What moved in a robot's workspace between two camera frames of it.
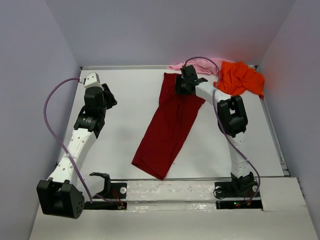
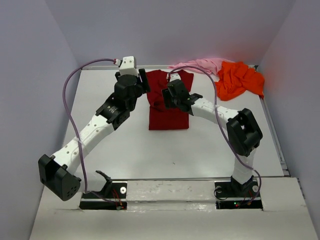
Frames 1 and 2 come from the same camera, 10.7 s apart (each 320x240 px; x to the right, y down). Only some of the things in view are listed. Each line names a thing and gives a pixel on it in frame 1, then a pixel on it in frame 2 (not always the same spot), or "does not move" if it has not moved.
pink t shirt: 209,65 does not move
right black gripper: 178,88 -> 167,96
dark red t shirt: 176,114 -> 160,117
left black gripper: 109,96 -> 144,80
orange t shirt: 237,78 does not move
